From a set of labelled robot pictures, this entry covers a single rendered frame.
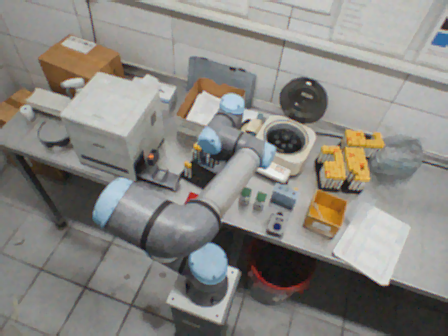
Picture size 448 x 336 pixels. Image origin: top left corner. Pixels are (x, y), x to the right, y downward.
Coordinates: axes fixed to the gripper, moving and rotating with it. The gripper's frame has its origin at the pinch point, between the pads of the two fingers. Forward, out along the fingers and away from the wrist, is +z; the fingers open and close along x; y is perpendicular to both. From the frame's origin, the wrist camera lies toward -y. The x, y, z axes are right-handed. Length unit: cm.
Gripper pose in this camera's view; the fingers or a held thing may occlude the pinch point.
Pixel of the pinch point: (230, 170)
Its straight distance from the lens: 134.6
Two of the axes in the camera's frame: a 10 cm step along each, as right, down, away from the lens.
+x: -3.2, 7.5, -5.8
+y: -9.4, -3.0, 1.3
